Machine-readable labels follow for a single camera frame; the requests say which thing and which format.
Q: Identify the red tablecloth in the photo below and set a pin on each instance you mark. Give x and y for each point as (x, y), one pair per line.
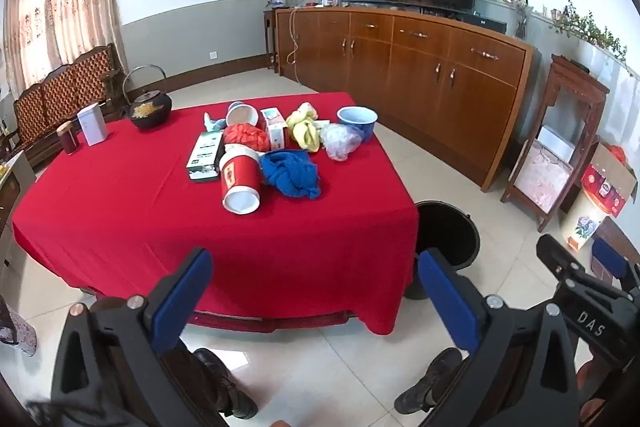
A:
(125, 207)

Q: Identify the pink white carton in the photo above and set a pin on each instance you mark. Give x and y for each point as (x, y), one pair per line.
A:
(274, 129)

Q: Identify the dark wooden cabinet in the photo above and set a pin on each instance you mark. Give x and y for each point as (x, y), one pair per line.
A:
(617, 232)

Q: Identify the green white box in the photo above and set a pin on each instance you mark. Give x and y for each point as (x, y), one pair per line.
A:
(205, 154)

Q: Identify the person's right shoe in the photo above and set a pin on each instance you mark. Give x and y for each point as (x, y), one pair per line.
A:
(430, 382)

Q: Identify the black cast iron teapot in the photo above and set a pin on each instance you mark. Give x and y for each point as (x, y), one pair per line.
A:
(150, 117)

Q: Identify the glass vase with stems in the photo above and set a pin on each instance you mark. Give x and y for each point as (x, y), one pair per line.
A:
(522, 22)

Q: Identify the dark red canister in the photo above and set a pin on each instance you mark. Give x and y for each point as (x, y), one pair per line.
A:
(68, 141)

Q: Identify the carved wooden stand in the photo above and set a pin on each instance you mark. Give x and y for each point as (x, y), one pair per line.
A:
(575, 82)

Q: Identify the cream floral waste bin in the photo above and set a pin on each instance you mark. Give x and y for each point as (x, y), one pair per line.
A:
(585, 222)

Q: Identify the person's right hand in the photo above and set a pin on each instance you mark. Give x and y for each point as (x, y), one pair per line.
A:
(585, 379)

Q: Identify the blue cloth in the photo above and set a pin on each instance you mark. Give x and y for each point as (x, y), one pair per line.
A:
(290, 174)

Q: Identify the white paper cup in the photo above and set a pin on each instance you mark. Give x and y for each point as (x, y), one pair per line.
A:
(243, 114)

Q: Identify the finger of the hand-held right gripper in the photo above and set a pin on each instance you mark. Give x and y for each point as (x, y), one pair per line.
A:
(610, 258)
(555, 254)

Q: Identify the pink floral bag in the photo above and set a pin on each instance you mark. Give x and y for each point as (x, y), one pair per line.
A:
(540, 179)

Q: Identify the cardboard box with red print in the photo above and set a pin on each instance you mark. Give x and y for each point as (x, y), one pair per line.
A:
(607, 187)

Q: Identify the red paper cup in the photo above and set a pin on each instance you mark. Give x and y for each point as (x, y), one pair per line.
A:
(240, 177)

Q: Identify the blue paper cup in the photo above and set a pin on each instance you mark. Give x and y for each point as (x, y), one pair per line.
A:
(357, 117)

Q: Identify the black set-top box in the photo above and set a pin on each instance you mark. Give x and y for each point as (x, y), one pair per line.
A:
(480, 23)

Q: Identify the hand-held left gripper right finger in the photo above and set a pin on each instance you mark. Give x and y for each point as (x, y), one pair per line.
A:
(450, 302)

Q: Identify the wooden bench with patterned back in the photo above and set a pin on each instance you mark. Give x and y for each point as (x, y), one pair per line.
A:
(65, 87)

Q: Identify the trailing green plant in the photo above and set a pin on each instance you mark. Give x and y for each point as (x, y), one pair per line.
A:
(585, 27)

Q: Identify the white tin box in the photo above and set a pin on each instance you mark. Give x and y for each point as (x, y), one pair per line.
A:
(92, 124)

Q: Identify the floral cloth bag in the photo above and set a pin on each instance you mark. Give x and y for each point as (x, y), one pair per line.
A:
(20, 329)

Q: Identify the clear plastic bag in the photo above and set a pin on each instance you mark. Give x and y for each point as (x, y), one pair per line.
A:
(340, 142)

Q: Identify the black trash bin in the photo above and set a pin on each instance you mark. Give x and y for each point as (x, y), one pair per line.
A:
(445, 227)

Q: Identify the black remote control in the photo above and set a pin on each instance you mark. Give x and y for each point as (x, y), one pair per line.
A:
(577, 64)

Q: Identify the light blue white packet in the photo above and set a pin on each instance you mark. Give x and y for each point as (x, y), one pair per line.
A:
(214, 123)

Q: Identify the brown wooden sideboard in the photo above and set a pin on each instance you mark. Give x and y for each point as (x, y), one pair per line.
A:
(410, 72)

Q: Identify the person's left shoe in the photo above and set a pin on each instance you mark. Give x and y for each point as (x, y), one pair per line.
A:
(230, 387)

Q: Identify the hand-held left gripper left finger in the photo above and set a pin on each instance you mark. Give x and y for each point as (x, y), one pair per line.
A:
(182, 297)

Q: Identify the person's shoe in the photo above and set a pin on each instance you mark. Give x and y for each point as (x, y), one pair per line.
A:
(230, 387)
(430, 382)

